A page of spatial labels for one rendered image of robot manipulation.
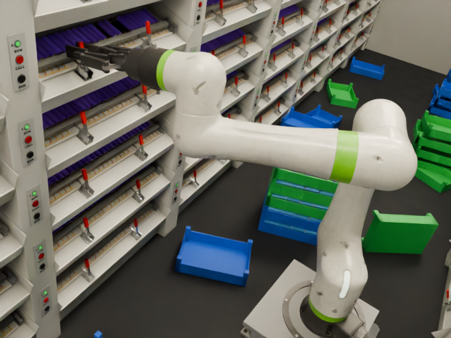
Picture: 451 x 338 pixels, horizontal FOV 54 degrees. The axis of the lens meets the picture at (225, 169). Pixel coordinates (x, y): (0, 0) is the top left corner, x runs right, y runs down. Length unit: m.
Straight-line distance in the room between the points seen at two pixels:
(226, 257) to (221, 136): 1.09
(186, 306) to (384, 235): 0.99
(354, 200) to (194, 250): 0.94
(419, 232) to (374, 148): 1.36
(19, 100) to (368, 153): 0.75
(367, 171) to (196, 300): 1.05
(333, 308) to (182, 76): 0.75
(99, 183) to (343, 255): 0.77
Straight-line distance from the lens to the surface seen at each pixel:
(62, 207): 1.39
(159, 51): 1.01
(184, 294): 1.84
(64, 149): 1.28
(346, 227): 1.32
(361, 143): 0.97
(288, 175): 1.95
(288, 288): 1.48
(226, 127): 0.97
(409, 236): 2.30
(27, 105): 1.09
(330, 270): 1.24
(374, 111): 1.11
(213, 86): 0.94
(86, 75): 1.20
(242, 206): 2.27
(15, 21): 1.01
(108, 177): 1.49
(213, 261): 1.97
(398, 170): 0.98
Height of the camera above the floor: 1.44
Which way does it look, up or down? 35 degrees down
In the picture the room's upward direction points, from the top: 12 degrees clockwise
